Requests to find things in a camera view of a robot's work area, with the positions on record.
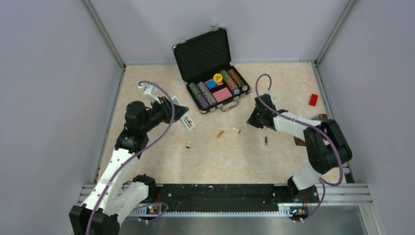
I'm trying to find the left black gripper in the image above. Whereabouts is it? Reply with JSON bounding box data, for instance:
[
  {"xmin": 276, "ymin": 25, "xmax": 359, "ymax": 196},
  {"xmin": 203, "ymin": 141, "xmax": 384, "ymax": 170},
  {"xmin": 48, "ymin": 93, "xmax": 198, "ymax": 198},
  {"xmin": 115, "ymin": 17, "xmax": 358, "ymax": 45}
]
[{"xmin": 141, "ymin": 95, "xmax": 188, "ymax": 133}]

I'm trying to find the white remote control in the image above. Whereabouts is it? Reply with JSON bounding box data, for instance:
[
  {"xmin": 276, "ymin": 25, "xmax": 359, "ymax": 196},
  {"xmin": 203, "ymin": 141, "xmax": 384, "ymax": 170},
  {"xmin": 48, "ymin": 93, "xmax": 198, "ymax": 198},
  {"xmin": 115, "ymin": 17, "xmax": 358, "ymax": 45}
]
[{"xmin": 180, "ymin": 116, "xmax": 195, "ymax": 131}]

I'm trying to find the orange battery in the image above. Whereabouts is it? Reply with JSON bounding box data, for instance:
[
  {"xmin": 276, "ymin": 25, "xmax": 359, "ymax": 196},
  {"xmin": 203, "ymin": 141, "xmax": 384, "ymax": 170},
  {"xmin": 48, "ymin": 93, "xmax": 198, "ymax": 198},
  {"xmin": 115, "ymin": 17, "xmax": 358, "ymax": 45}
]
[{"xmin": 216, "ymin": 130, "xmax": 224, "ymax": 138}]

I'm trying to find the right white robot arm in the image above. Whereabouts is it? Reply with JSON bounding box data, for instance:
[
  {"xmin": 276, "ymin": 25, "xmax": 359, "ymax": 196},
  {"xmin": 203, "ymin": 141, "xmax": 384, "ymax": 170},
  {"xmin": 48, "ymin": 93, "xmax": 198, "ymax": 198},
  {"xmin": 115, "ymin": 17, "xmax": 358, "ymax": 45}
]
[{"xmin": 247, "ymin": 94, "xmax": 352, "ymax": 202}]

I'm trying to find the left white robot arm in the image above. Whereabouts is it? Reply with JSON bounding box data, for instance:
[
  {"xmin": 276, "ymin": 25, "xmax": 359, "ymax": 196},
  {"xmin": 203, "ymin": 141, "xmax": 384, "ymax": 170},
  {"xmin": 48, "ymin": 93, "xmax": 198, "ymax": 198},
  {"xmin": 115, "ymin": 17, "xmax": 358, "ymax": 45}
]
[{"xmin": 69, "ymin": 97, "xmax": 189, "ymax": 235}]

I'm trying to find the pink card deck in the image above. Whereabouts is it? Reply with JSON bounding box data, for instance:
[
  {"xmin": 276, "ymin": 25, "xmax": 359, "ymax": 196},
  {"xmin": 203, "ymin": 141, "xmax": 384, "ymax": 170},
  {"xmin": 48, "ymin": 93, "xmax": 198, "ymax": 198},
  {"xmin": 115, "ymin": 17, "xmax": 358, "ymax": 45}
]
[{"xmin": 212, "ymin": 88, "xmax": 232, "ymax": 103}]

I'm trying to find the blue poker chip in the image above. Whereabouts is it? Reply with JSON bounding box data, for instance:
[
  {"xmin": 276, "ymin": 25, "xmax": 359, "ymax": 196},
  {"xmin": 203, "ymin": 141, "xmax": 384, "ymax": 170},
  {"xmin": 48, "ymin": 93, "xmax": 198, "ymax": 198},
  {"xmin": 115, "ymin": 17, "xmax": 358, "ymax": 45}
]
[{"xmin": 206, "ymin": 80, "xmax": 217, "ymax": 89}]

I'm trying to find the red block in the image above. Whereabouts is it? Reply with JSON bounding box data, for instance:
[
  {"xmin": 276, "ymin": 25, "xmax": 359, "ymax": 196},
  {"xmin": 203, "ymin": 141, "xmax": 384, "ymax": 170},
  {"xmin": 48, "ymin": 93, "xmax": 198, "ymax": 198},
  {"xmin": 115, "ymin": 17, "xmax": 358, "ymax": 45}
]
[{"xmin": 308, "ymin": 94, "xmax": 319, "ymax": 107}]

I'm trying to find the yellow poker chip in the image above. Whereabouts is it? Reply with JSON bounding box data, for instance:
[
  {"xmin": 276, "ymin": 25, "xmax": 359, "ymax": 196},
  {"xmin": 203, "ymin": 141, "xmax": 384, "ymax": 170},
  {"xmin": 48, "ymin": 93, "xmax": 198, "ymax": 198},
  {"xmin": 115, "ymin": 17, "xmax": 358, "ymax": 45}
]
[{"xmin": 213, "ymin": 73, "xmax": 223, "ymax": 83}]

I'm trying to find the brown knife holder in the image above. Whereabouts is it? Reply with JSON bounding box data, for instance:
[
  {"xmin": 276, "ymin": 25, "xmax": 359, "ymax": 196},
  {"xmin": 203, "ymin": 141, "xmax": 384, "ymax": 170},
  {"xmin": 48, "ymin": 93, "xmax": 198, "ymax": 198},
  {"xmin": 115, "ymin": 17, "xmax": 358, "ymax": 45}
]
[{"xmin": 294, "ymin": 113, "xmax": 329, "ymax": 147}]

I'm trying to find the black poker chip case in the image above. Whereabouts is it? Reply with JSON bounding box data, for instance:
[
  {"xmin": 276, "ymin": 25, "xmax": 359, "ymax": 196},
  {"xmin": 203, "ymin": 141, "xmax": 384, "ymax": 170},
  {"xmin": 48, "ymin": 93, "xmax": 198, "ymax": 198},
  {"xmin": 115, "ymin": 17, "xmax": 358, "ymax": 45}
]
[{"xmin": 172, "ymin": 27, "xmax": 251, "ymax": 114}]

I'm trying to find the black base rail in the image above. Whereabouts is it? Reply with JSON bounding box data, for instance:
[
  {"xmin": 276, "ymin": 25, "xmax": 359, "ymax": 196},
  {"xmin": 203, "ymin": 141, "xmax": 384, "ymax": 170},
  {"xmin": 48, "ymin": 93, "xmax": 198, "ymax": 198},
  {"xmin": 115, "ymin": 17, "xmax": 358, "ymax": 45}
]
[{"xmin": 143, "ymin": 184, "xmax": 320, "ymax": 213}]

